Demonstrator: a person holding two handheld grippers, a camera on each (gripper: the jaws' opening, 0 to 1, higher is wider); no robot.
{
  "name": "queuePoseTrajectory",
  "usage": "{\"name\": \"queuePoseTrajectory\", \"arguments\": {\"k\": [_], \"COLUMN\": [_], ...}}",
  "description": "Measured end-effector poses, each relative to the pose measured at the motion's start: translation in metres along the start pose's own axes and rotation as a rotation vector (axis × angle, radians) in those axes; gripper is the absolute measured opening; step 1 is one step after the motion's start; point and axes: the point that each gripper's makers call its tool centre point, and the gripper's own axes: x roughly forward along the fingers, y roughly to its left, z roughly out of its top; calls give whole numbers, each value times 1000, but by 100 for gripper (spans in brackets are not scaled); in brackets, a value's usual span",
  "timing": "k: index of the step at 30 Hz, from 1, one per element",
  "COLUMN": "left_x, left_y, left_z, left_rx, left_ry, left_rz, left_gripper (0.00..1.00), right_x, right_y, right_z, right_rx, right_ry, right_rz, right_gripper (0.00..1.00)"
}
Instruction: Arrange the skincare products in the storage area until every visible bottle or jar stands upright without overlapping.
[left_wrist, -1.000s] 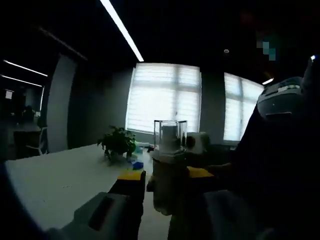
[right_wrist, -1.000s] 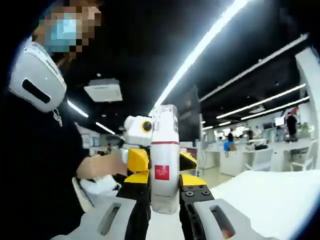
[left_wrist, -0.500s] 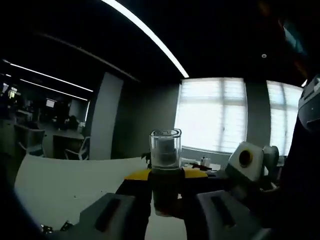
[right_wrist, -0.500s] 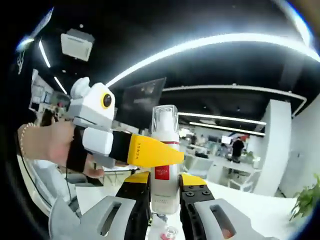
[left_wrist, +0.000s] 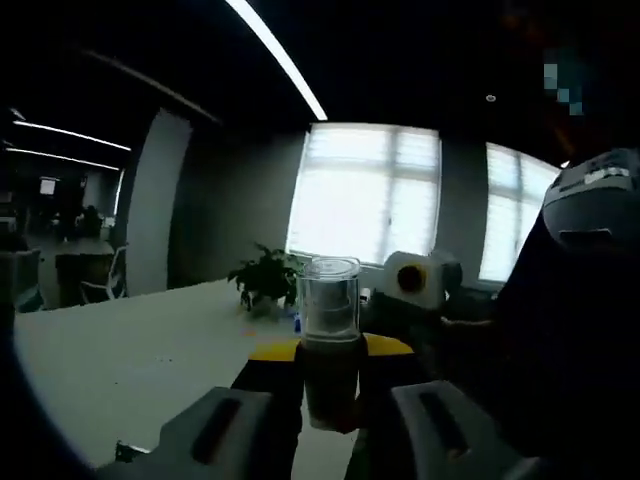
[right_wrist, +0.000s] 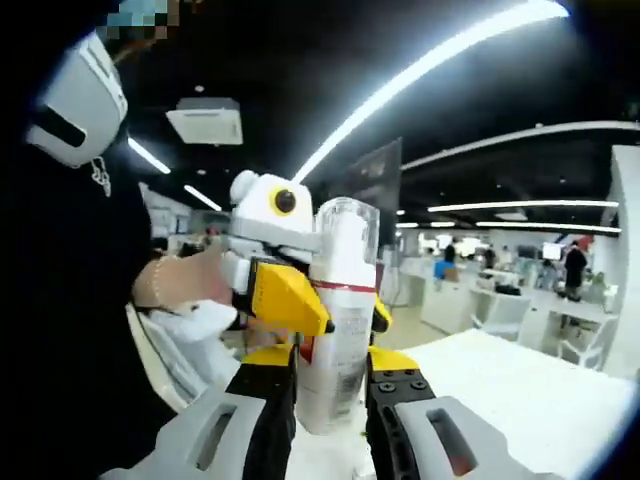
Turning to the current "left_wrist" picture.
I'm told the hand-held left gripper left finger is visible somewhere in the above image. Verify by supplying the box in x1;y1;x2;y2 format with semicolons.
97;337;306;480

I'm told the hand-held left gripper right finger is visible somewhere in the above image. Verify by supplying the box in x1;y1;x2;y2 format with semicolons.
347;333;516;480

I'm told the clear bottle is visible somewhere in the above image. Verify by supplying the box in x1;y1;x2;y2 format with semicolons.
295;255;362;431

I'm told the potted green plant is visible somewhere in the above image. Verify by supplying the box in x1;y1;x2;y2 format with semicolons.
227;242;306;319

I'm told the white chest-worn device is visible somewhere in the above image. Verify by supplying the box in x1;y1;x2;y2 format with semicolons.
542;147;640;251

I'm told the white office chair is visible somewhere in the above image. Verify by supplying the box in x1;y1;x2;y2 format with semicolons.
79;244;129;301

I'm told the ceiling light strip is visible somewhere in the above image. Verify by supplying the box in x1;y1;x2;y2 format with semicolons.
224;0;329;121
19;147;121;172
12;118;132;152

